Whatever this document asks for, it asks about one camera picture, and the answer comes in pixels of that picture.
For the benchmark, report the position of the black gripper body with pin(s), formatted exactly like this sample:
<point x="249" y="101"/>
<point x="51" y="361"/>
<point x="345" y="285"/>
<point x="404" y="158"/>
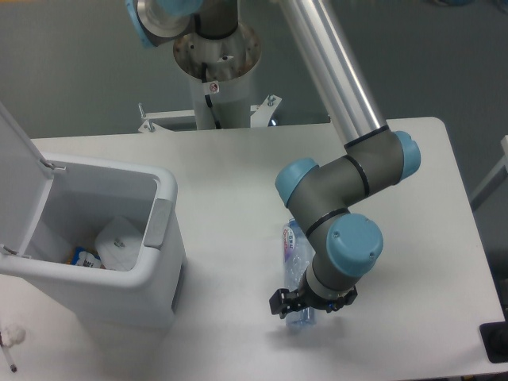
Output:
<point x="310" y="298"/>

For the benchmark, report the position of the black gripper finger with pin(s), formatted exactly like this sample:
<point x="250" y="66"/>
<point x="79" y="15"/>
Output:
<point x="284" y="302"/>
<point x="343" y="300"/>

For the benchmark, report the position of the clear plastic water bottle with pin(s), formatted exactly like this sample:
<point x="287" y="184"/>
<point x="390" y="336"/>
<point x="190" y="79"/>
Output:
<point x="297" y="255"/>

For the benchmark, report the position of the white plastic bag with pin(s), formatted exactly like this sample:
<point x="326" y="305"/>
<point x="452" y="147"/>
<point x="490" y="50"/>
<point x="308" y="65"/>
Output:
<point x="118" y="244"/>

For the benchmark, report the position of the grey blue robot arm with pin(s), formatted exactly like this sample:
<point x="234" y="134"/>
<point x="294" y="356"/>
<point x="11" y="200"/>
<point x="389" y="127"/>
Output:
<point x="319" y="197"/>

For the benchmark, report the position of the white trash can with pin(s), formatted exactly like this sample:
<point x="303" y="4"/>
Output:
<point x="86" y="195"/>

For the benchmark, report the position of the white trash can lid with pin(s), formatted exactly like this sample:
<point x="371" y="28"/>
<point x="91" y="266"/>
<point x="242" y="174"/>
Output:
<point x="25" y="185"/>

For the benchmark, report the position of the black clamp at table edge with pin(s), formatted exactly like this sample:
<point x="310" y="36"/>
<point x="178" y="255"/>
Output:
<point x="494" y="336"/>

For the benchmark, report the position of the blue yellow snack wrapper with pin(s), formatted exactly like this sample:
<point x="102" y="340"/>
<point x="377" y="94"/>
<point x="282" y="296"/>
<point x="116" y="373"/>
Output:
<point x="84" y="257"/>

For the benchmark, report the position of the white crumpled tissue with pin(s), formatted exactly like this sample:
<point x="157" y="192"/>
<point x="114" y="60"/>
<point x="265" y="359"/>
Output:
<point x="12" y="335"/>

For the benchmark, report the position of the white pen with black tip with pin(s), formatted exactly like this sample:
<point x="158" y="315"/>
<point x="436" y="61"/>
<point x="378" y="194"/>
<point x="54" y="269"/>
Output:
<point x="8" y="355"/>

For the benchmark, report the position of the white frame at right edge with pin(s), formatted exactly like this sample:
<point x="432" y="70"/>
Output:
<point x="491" y="181"/>

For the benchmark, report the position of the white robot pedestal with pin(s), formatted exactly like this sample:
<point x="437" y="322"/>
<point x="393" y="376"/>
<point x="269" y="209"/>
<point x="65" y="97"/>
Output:
<point x="220" y="74"/>

